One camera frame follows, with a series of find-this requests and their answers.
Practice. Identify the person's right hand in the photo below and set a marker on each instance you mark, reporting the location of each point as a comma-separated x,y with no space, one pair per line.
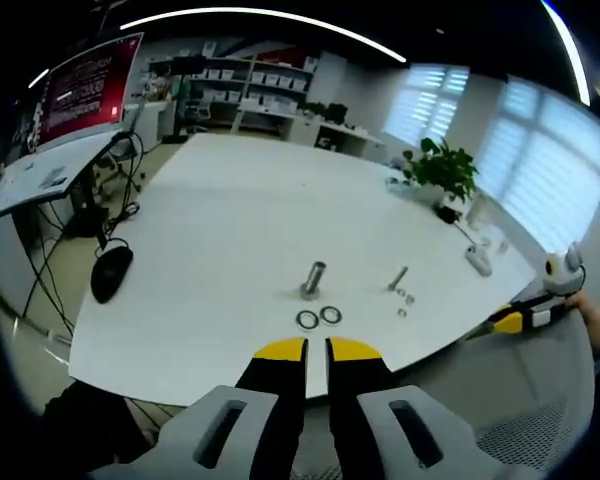
577,301

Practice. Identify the black cloth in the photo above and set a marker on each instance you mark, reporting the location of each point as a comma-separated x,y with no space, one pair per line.
90,425

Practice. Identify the thick threaded stud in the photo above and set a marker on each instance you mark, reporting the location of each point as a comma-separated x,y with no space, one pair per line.
314,280

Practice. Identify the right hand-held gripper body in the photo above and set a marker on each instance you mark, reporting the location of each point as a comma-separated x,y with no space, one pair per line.
562,277

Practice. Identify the black computer mouse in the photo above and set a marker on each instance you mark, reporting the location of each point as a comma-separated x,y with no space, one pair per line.
111,273

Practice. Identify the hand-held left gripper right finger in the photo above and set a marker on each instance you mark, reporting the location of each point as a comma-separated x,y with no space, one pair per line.
360,400

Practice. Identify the large red display screen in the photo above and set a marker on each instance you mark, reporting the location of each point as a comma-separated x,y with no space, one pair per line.
82,92

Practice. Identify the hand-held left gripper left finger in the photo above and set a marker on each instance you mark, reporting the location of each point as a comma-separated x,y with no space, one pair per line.
275,400

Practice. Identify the white storage shelf unit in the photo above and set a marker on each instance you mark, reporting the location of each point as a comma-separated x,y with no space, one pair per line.
252,95

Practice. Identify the potted green plant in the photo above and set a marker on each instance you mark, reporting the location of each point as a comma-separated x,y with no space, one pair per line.
442,172

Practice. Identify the white side desk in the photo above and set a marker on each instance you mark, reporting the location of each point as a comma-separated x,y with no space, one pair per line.
45,175

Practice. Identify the thin metal bolt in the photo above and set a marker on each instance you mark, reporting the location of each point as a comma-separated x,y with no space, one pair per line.
397,279

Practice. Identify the grey mesh office chair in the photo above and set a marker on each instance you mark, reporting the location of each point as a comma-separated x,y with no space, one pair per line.
495,400

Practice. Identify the metal washer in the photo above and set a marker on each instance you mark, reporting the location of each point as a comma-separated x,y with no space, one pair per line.
306,318
330,315

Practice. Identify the white adapter on table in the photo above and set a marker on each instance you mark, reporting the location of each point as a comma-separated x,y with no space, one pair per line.
478,260

